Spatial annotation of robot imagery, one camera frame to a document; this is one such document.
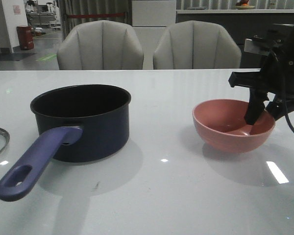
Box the right grey chair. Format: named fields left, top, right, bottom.
left=153, top=21, right=242, bottom=70

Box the red barrier tape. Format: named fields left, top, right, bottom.
left=66, top=12, right=126, bottom=19

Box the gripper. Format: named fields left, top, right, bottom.
left=229, top=30, right=294, bottom=125

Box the left grey chair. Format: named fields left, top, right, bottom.
left=57, top=20, right=144, bottom=70

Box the red bin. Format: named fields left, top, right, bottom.
left=17, top=25, right=34, bottom=50

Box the grey chair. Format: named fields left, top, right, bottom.
left=57, top=20, right=144, bottom=70
left=153, top=21, right=242, bottom=70

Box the pink bowl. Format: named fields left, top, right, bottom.
left=193, top=99, right=275, bottom=153

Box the dark blue saucepan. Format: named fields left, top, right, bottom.
left=0, top=84, right=131, bottom=202

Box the fruit plate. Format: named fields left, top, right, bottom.
left=235, top=0, right=255, bottom=10

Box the right black cable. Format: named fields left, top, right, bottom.
left=269, top=48, right=294, bottom=144

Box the white cabinet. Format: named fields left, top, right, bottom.
left=132, top=0, right=176, bottom=70

